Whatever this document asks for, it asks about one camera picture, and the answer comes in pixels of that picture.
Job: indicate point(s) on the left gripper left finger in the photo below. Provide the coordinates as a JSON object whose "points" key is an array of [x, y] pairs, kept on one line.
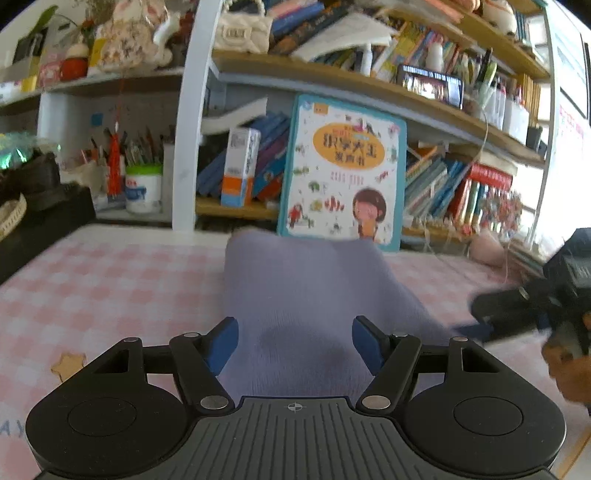
{"points": [[198, 360]]}

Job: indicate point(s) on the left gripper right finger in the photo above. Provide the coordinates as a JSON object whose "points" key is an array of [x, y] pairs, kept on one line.
{"points": [[392, 360]]}

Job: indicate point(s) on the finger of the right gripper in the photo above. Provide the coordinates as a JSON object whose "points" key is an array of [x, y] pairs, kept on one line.
{"points": [[513, 312], [474, 332]]}

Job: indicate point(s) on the pink and purple sweater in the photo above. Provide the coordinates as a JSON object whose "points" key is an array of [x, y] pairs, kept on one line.
{"points": [[295, 301]]}

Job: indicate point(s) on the person right hand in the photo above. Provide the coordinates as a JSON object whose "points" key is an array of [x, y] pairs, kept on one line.
{"points": [[571, 375]]}

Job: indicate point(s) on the pink plush toy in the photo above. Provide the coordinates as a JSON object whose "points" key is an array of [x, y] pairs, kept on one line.
{"points": [[486, 248]]}

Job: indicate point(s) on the row of leaning books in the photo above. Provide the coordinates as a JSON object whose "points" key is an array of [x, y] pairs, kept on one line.
{"points": [[432, 183]]}

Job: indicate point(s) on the white plastic jar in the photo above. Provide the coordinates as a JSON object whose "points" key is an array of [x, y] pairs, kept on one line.
{"points": [[143, 188]]}

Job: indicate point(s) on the red tassel ornament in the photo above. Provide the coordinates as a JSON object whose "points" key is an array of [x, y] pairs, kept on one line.
{"points": [[114, 185]]}

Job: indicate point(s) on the teal children's sound book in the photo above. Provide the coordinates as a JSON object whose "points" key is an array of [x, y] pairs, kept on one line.
{"points": [[345, 173]]}

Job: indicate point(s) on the usmile white orange box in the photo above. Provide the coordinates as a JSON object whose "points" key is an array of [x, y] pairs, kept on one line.
{"points": [[239, 167]]}

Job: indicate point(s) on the smartphone on shelf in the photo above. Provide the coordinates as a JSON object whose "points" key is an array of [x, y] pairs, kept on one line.
{"points": [[432, 85]]}

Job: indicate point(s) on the white wristwatch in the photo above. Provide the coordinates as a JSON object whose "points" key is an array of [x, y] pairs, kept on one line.
{"points": [[12, 213]]}

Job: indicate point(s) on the holographic crumpled bag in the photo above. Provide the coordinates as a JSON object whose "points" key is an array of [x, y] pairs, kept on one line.
{"points": [[18, 148]]}

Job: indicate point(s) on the cartoon figure decoration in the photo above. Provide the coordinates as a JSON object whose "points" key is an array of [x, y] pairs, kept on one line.
{"points": [[135, 37]]}

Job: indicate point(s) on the white quilted handbag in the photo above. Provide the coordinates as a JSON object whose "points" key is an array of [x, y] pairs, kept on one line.
{"points": [[242, 32]]}

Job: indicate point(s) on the white bookshelf frame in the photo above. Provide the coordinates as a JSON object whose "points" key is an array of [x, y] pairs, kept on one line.
{"points": [[189, 114]]}

